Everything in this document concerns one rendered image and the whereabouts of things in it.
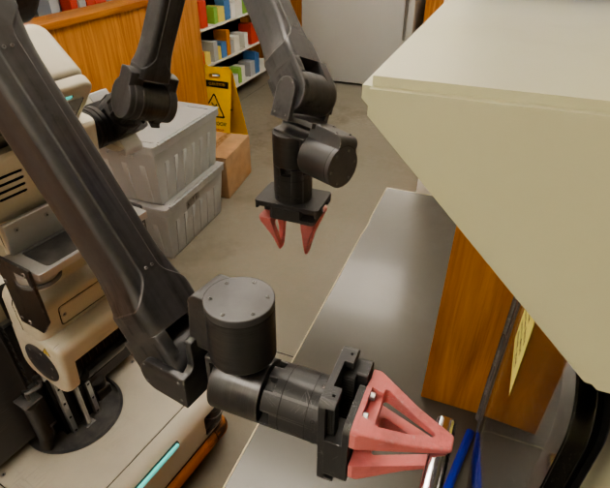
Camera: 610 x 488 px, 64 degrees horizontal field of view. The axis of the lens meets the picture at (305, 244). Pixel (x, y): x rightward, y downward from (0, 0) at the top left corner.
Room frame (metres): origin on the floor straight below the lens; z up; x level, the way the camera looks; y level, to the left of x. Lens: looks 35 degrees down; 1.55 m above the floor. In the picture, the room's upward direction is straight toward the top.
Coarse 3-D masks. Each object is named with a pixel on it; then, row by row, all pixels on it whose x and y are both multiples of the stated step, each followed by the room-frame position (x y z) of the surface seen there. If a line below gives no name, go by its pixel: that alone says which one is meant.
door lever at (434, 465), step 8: (440, 416) 0.25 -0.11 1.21; (440, 424) 0.24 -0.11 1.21; (448, 424) 0.24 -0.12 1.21; (432, 456) 0.21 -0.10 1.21; (440, 456) 0.21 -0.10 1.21; (448, 456) 0.21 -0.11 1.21; (432, 464) 0.21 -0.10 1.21; (440, 464) 0.21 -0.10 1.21; (424, 472) 0.20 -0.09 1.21; (432, 472) 0.20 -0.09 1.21; (440, 472) 0.20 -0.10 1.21; (424, 480) 0.20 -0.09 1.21; (432, 480) 0.19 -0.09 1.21; (440, 480) 0.19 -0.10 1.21
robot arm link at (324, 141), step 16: (288, 80) 0.65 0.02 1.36; (288, 96) 0.64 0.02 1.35; (272, 112) 0.65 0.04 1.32; (288, 112) 0.63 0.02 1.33; (320, 128) 0.61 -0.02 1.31; (336, 128) 0.63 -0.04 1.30; (304, 144) 0.61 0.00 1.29; (320, 144) 0.60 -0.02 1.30; (336, 144) 0.58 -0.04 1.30; (352, 144) 0.60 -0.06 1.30; (304, 160) 0.60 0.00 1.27; (320, 160) 0.58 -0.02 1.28; (336, 160) 0.58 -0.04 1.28; (352, 160) 0.60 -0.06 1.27; (320, 176) 0.58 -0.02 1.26; (336, 176) 0.58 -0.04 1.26
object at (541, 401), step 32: (512, 352) 0.31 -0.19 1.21; (544, 352) 0.20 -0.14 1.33; (544, 384) 0.18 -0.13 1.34; (576, 384) 0.13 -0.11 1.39; (512, 416) 0.22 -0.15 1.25; (544, 416) 0.15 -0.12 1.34; (576, 416) 0.12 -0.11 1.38; (480, 448) 0.31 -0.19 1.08; (512, 448) 0.19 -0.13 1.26; (544, 448) 0.13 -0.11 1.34; (576, 448) 0.12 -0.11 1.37; (480, 480) 0.25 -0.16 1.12; (512, 480) 0.16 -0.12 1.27; (544, 480) 0.12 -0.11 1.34
